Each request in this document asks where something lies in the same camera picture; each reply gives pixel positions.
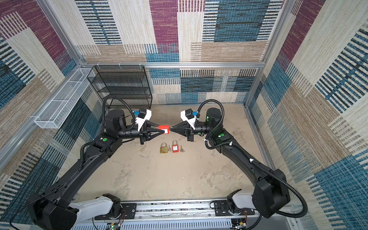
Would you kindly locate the brass padlock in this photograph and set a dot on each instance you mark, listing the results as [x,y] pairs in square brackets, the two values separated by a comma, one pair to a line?
[164,148]

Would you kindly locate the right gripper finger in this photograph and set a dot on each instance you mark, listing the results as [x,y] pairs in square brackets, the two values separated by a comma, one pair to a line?
[182,131]
[181,125]

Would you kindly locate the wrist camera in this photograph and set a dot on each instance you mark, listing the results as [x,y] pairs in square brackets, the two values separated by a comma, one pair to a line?
[190,116]
[141,116]

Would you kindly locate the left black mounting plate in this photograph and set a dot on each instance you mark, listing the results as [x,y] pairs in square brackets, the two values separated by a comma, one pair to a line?
[127,211]

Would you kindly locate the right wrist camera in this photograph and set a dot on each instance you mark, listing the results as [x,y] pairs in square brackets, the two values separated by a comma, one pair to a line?
[190,116]

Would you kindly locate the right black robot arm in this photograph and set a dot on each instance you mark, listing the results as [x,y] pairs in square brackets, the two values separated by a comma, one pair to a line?
[270,193]

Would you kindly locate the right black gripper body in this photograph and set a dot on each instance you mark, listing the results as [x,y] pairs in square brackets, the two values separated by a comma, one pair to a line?
[191,132]

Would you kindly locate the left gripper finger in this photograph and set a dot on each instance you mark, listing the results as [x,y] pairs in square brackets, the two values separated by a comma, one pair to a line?
[153,134]
[152,127]

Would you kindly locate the black wire shelf rack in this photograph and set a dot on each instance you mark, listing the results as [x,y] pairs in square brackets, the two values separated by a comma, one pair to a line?
[128,82]

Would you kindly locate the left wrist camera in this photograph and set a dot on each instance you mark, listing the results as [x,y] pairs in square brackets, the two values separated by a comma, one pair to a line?
[141,116]

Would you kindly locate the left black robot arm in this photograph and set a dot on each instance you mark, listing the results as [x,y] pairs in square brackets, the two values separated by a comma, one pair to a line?
[55,210]

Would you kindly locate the black mounting plate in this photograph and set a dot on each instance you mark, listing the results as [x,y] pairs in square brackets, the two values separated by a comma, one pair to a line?
[226,208]
[127,211]

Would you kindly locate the white wire mesh basket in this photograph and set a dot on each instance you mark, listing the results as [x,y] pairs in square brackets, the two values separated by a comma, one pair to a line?
[59,108]

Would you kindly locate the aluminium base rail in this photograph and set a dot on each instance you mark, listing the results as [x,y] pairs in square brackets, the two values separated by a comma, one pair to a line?
[187,214]

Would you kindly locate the red padlock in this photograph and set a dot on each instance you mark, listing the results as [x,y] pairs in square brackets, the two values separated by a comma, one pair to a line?
[175,147]
[165,128]

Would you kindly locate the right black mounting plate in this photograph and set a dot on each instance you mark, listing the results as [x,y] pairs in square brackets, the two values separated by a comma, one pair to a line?
[226,208]

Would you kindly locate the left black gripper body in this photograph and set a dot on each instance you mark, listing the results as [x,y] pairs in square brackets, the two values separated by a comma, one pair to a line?
[142,133]

